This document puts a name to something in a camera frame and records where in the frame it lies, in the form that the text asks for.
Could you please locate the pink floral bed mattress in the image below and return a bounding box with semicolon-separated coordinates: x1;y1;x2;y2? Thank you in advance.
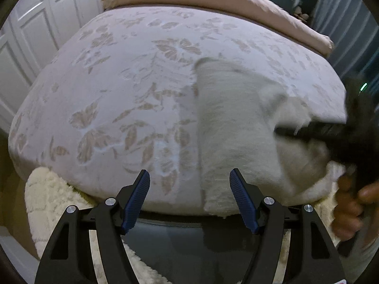
8;5;346;215

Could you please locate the white panelled wardrobe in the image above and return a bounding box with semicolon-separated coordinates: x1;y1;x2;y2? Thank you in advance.
1;0;103;133

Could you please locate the cream fluffy rug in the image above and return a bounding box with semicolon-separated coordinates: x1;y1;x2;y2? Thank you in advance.
24;167;171;283

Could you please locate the striped grey curtain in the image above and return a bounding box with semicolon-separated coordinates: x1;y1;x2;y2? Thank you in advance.
311;0;378;85

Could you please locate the person's right hand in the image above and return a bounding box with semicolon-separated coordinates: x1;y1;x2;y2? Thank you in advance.
331;174;378;248

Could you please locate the beige sweater with black hearts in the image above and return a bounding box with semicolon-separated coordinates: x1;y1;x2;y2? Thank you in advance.
195;58;341;217

